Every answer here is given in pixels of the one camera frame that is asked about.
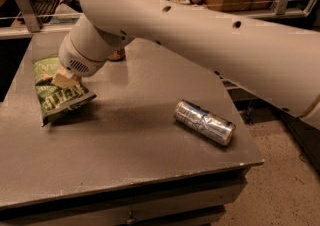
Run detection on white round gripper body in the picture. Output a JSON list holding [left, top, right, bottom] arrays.
[[58, 34, 105, 77]]

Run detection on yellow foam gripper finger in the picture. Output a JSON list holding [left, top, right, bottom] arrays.
[[52, 67, 81, 88]]

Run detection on green jalapeno chip bag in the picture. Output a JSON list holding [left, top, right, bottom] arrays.
[[33, 55, 96, 126]]

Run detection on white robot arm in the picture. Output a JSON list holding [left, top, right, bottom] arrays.
[[59, 0, 320, 128]]

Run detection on gold brown soda can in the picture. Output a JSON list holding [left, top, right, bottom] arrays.
[[108, 48, 125, 62]]

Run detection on silver blue redbull can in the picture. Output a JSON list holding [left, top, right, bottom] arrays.
[[174, 100, 236, 146]]

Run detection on black headphones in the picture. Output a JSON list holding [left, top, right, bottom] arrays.
[[62, 0, 82, 13]]

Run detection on black keyboard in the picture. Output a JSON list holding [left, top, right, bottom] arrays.
[[29, 0, 61, 23]]

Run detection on grey table drawer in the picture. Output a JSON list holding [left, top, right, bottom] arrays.
[[0, 176, 247, 226]]

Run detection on left metal divider bracket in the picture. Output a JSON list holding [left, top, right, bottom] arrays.
[[15, 0, 41, 33]]

